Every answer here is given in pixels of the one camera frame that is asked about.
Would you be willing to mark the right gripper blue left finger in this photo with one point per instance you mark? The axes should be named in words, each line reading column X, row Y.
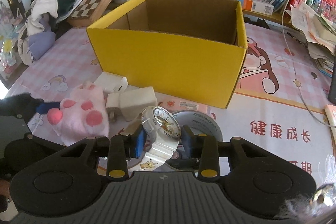
column 122, row 148

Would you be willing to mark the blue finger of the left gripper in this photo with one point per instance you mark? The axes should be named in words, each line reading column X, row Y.
column 43, row 107

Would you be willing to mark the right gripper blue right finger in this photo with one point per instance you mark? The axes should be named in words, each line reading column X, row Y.
column 203, row 147

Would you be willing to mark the grey tape roll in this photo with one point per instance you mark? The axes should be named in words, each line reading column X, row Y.
column 198, row 123

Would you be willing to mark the white wrist watch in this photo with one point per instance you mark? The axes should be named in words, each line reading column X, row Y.
column 165, row 135

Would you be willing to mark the pink plush paw slipper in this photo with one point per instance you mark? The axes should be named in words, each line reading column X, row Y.
column 81, row 115

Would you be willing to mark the white charger with prongs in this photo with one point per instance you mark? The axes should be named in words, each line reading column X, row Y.
column 130, row 103

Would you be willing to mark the pink eraser bar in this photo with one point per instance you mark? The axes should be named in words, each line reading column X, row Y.
column 174, row 104

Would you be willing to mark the pile of clothes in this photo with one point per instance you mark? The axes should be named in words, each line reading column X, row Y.
column 39, row 33

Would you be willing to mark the white power adapter block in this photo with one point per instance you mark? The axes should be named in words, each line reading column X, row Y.
column 111, row 83

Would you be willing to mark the yellow cardboard box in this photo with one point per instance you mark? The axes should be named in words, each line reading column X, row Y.
column 191, row 49

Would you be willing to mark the wooden chess board box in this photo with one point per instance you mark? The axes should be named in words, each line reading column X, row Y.
column 88, row 12

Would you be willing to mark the stack of papers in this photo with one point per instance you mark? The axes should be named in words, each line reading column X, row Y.
column 319, row 34

